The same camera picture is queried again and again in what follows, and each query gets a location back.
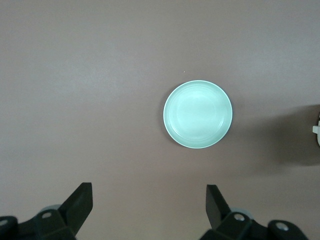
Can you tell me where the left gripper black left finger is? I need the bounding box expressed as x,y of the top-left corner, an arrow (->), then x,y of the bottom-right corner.
0,182 -> 94,240

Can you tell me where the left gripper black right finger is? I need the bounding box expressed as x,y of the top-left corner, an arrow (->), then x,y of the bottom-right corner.
201,184 -> 307,240

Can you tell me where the cream rice cooker orange handle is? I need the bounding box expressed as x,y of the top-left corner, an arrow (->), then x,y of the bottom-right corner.
312,111 -> 320,147

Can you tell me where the pale green round plate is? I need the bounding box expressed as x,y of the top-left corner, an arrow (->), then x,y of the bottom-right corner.
163,79 -> 234,150

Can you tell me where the brown table cover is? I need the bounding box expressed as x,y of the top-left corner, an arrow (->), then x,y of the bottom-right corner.
0,0 -> 320,240

